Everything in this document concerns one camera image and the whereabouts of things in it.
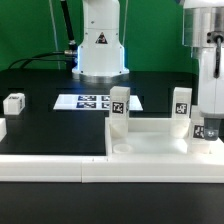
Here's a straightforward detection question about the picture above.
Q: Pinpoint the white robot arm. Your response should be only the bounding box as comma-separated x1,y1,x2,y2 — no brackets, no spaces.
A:
72,0,224,141

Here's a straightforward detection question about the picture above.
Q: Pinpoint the white sheet with AprilTags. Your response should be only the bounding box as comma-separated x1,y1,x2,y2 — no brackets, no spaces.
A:
52,94,144,112

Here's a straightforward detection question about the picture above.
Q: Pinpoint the white square table top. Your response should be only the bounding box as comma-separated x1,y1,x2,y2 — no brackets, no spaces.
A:
105,118,224,156

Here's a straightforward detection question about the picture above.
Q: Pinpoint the white U-shaped obstacle fence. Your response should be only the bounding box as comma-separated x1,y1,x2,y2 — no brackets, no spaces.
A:
0,118,224,184

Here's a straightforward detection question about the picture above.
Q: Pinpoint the black cable to robot base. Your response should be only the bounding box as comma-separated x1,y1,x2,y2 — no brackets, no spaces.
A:
7,49,78,70

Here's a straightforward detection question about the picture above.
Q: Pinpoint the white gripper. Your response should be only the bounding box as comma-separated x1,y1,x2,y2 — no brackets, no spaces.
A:
198,48,224,141

